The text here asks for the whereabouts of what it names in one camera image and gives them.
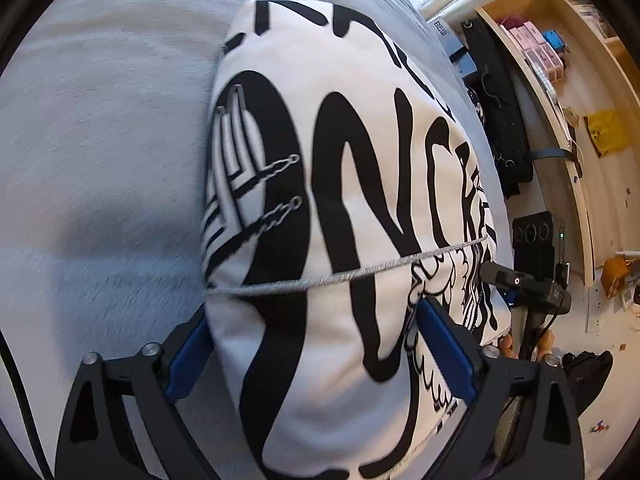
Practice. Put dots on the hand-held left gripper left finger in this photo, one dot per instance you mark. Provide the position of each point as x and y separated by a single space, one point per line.
187 360

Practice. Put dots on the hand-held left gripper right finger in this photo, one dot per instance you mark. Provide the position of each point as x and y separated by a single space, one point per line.
447 355

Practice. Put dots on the black and white printed jacket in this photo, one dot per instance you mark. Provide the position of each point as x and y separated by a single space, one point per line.
325 160

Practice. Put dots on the person's right hand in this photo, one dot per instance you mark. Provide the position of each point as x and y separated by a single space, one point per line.
547 345

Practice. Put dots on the brown object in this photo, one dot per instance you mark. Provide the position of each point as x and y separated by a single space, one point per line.
617 275

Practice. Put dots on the yellow bag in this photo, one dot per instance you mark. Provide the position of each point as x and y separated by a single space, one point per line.
607 132

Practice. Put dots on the black bag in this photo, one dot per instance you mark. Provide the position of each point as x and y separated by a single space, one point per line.
505 110

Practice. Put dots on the black and white patterned cloth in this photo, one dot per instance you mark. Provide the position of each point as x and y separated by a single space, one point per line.
477 105

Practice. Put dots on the wooden shelf unit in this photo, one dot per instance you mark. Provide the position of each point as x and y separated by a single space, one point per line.
600 90

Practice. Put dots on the stack of pink boxes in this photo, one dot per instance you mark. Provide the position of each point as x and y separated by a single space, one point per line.
530 42

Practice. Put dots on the blue box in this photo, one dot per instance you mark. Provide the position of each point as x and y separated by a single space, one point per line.
556 41

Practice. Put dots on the white printed box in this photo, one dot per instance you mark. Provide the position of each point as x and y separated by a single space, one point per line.
442 35

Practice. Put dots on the row of books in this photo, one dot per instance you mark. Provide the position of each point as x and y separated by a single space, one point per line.
590 10

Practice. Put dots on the grey-blue bed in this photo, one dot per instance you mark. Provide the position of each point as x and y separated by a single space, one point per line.
100 135

